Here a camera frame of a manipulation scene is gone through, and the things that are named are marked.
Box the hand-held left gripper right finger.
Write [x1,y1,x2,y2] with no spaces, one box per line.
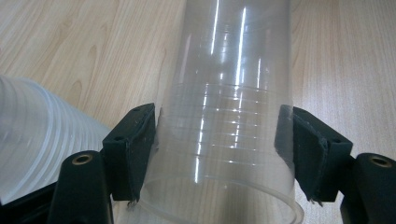
[274,104,355,207]

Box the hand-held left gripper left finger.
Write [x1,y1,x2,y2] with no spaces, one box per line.
[101,103,157,203]

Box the single clear plastic cup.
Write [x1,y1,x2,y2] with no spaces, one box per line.
[126,0,305,224]

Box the stack of clear plastic cups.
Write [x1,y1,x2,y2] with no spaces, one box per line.
[0,74,112,205]

